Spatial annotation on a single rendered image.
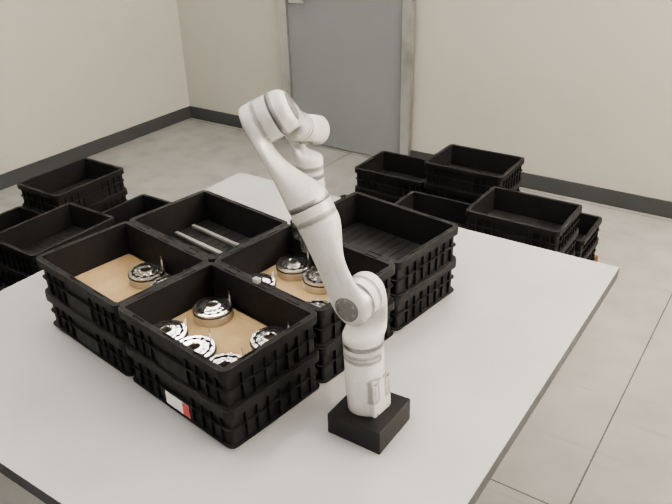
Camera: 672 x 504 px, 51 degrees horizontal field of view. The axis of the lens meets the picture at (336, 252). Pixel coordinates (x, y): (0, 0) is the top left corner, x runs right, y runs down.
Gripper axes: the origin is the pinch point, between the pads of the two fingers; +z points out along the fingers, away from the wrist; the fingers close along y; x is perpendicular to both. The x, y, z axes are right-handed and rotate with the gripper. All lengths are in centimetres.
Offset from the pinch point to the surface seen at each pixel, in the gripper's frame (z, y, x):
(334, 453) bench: 28, -33, -37
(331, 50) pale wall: 21, 250, 228
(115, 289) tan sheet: 14, -36, 43
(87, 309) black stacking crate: 12, -49, 35
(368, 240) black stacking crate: 14.3, 32.0, 8.2
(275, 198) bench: 26, 55, 76
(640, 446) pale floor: 98, 94, -65
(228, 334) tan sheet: 14.6, -29.6, 1.7
